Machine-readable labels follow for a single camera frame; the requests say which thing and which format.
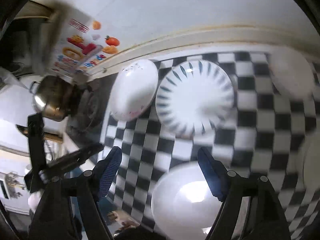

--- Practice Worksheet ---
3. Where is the white bowl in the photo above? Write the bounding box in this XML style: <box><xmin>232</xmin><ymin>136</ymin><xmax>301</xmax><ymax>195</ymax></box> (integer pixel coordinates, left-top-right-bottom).
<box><xmin>268</xmin><ymin>46</ymin><xmax>315</xmax><ymax>100</ymax></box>
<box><xmin>151</xmin><ymin>161</ymin><xmax>221</xmax><ymax>239</ymax></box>
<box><xmin>296</xmin><ymin>130</ymin><xmax>320</xmax><ymax>191</ymax></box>

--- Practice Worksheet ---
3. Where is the blue striped plate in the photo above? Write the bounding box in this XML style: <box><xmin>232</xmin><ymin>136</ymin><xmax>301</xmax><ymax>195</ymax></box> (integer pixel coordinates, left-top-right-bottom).
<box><xmin>155</xmin><ymin>60</ymin><xmax>235</xmax><ymax>138</ymax></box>

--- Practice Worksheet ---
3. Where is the white floral plate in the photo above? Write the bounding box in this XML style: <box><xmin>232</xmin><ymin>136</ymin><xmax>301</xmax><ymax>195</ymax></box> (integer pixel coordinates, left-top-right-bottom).
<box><xmin>110</xmin><ymin>59</ymin><xmax>158</xmax><ymax>121</ymax></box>

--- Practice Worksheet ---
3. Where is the black gas stove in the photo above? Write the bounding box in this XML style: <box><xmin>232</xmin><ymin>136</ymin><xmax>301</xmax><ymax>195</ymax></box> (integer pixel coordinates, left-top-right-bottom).
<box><xmin>66</xmin><ymin>77</ymin><xmax>113</xmax><ymax>148</ymax></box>

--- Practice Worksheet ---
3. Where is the steel steamer pot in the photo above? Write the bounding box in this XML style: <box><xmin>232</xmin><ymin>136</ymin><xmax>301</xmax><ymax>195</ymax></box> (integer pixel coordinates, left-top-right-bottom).
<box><xmin>29</xmin><ymin>75</ymin><xmax>83</xmax><ymax>122</ymax></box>

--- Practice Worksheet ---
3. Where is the black white checkered mat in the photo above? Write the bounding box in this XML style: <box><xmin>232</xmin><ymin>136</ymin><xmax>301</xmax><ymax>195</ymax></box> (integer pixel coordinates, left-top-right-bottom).
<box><xmin>105</xmin><ymin>51</ymin><xmax>319</xmax><ymax>239</ymax></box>

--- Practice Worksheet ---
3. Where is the colourful wall sticker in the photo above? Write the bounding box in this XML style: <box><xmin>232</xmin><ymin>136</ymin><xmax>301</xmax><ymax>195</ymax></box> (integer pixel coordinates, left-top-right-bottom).
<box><xmin>49</xmin><ymin>15</ymin><xmax>120</xmax><ymax>77</ymax></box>

